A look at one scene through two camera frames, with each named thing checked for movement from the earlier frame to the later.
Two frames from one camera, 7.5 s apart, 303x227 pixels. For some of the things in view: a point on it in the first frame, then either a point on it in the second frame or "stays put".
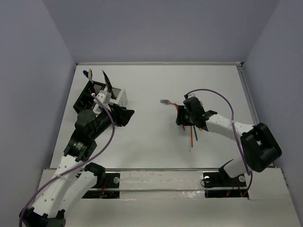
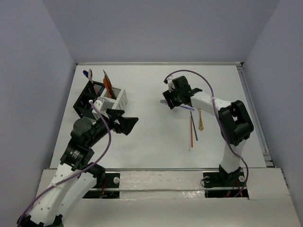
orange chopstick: (192, 136) stays put
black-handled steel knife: (108, 82) stays put
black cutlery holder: (85, 100) stays put
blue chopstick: (195, 132) stays put
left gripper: (118, 115) -> (116, 121)
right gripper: (181, 119) -> (168, 96)
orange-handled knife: (176, 106) -> (108, 84)
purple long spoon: (85, 73) stays put
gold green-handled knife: (112, 95) stays put
